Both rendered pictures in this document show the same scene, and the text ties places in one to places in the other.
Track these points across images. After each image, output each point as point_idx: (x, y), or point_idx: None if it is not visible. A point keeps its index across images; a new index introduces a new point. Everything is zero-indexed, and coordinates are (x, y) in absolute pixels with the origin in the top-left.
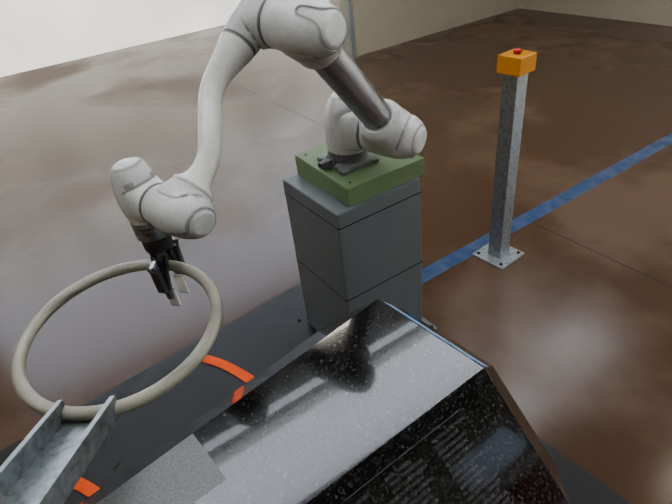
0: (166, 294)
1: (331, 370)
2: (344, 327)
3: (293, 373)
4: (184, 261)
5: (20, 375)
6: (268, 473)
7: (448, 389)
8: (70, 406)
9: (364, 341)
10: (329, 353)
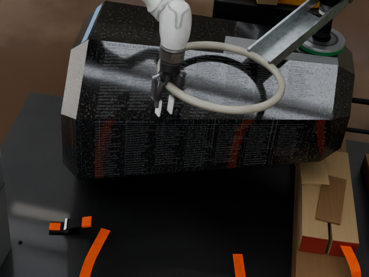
0: (175, 99)
1: (150, 33)
2: (121, 40)
3: None
4: (150, 93)
5: (280, 85)
6: (211, 28)
7: (126, 5)
8: (266, 61)
9: (123, 32)
10: (141, 38)
